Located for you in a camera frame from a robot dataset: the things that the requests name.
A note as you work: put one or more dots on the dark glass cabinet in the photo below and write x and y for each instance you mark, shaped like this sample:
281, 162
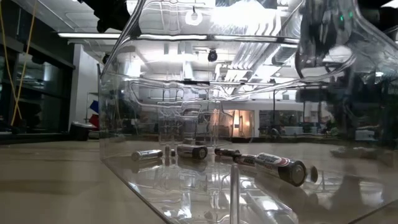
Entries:
46, 93

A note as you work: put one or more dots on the ceiling strip light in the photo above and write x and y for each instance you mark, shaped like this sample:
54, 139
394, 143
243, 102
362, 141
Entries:
180, 37
84, 35

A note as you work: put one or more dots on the thin black battery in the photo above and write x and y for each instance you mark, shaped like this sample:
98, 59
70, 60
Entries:
225, 152

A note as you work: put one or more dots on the grey chair base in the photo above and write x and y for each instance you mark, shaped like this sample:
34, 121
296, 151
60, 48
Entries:
79, 129

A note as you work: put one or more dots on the blue red white sign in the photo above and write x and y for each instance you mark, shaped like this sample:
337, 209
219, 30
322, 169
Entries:
94, 107

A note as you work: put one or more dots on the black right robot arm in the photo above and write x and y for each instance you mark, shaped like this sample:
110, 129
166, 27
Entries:
323, 37

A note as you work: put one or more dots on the silver ventilation duct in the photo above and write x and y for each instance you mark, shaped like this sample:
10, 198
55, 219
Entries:
283, 54

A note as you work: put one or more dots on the small silver battery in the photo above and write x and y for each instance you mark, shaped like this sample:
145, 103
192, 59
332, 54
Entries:
146, 155

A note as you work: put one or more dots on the black dome ceiling camera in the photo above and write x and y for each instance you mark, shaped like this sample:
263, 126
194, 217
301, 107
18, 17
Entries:
212, 56

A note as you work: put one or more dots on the silver black fat battery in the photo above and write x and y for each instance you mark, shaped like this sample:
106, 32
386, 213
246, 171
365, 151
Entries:
192, 152

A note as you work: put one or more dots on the large clear plastic bin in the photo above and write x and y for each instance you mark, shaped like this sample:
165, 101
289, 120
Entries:
217, 193

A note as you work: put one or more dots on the white storage box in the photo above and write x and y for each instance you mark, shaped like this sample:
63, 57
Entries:
364, 134

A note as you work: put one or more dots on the thin Energizer battery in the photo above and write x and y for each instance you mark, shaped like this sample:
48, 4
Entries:
244, 160

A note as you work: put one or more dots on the large silver black Energizer battery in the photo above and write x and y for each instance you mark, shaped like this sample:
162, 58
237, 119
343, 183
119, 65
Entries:
280, 168

